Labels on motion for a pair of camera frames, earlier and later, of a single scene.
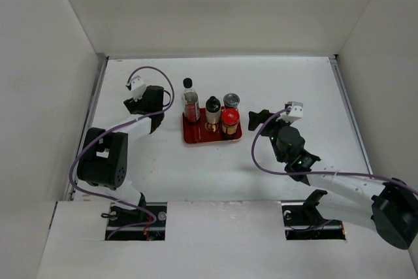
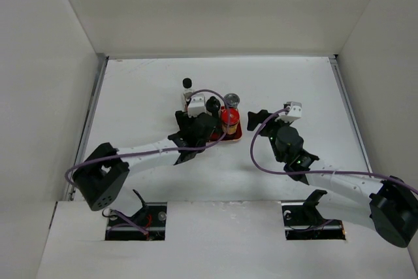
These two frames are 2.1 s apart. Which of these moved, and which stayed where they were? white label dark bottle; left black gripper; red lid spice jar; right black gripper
Moved: left black gripper
Stayed: white label dark bottle; red lid spice jar; right black gripper
